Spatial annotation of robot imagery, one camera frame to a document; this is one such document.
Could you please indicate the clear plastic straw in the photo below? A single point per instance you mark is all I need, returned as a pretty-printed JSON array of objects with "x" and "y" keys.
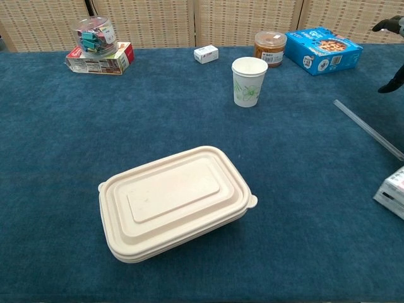
[{"x": 367, "y": 127}]

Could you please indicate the red snack box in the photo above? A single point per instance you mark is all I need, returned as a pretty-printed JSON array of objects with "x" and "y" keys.
[{"x": 101, "y": 64}]

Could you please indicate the bamboo folding screen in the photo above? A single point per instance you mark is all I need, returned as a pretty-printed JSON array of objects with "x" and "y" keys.
[{"x": 221, "y": 22}]

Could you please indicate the beige lidded lunch box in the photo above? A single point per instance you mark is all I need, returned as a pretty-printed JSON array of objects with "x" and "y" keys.
[{"x": 173, "y": 202}]

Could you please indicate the clear jar brown contents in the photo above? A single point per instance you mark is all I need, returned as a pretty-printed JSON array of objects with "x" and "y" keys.
[{"x": 269, "y": 47}]

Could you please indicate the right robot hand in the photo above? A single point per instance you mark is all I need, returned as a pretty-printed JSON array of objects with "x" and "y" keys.
[{"x": 393, "y": 83}]

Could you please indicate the clear jar of binder clips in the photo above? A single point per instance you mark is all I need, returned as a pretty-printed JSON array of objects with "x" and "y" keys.
[{"x": 94, "y": 38}]

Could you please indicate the small white box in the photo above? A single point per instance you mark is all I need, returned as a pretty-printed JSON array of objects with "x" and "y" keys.
[{"x": 205, "y": 54}]

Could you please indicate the blue cookie box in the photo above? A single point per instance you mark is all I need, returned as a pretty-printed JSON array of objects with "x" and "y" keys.
[{"x": 322, "y": 50}]

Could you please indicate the white paper cup green flower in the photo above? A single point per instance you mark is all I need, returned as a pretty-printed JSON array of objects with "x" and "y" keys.
[{"x": 248, "y": 85}]

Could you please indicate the blue table cloth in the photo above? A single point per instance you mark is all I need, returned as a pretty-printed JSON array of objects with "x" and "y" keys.
[{"x": 94, "y": 126}]

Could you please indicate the long multicolour tissue pack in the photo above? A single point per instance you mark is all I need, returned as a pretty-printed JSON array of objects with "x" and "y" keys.
[{"x": 393, "y": 195}]

